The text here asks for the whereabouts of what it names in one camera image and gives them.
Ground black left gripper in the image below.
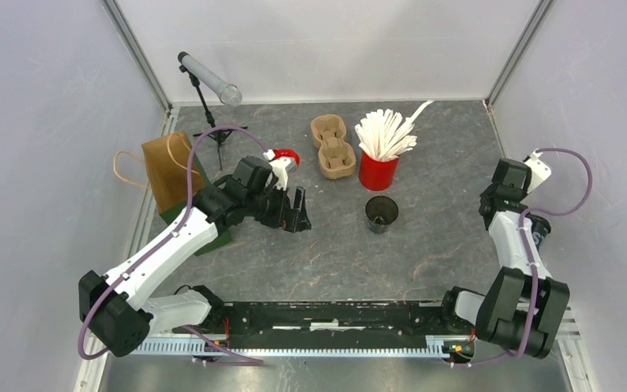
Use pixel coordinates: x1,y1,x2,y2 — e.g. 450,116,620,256
245,180,311,233

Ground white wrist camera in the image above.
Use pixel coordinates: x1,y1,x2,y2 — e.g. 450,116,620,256
263,149,298,190
523,150,552,194

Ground brown cardboard cup carrier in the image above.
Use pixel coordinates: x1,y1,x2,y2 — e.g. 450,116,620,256
310,114,357,180

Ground brown paper bag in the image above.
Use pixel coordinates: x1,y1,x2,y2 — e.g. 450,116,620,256
113,131,207,214

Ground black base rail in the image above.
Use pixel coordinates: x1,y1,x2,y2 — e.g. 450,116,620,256
195,301,476,352

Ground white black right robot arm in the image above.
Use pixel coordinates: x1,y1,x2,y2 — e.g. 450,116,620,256
438,154,570,359

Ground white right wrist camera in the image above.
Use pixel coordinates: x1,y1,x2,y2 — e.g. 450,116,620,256
523,150,552,194

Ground grey microphone on stand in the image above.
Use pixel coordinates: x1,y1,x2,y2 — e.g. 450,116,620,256
176,51,249,163

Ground red cylindrical straw holder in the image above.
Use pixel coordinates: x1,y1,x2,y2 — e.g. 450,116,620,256
358,152,400,191

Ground dark translucent cup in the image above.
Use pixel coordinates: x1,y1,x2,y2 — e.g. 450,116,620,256
365,195,399,234
527,213,552,251

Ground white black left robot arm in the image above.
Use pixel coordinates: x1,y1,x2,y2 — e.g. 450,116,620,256
78,149,311,357

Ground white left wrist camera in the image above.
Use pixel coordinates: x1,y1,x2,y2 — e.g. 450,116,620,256
263,149,298,190

